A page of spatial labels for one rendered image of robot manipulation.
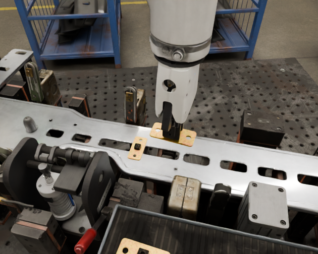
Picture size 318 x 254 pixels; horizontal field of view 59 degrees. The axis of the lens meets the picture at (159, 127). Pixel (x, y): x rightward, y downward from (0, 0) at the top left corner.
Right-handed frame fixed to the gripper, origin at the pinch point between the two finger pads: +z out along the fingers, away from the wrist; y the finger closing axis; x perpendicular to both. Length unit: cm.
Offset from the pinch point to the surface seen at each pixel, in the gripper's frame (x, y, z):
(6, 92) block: 68, 24, 29
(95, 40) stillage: 135, 198, 112
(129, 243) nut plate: 1.3, -19.0, 10.0
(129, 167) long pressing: 12.5, 5.9, 26.4
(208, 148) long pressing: -6.6, 19.3, 25.9
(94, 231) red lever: 8.9, -17.8, 13.3
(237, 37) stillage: -4, 252, 109
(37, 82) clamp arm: 53, 25, 22
